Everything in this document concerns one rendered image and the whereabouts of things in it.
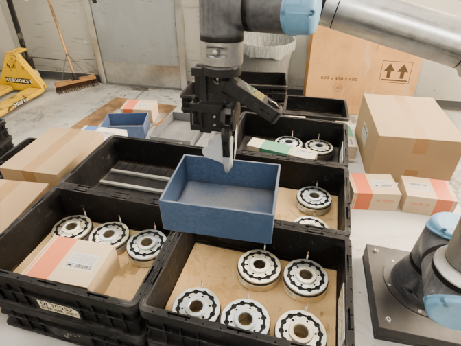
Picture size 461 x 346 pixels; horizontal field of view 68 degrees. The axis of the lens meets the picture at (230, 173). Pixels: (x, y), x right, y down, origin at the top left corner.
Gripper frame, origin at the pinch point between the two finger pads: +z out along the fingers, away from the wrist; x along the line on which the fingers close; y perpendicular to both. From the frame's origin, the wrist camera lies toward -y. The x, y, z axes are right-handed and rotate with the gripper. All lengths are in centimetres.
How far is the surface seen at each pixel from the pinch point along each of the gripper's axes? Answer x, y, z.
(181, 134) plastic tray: -84, 43, 34
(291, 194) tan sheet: -32.6, -12.8, 26.0
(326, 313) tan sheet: 7.1, -23.5, 29.6
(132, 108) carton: -92, 72, 26
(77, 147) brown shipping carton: -39, 66, 22
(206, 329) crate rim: 22.4, -0.9, 21.8
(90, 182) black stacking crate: -21, 50, 25
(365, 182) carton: -53, -38, 30
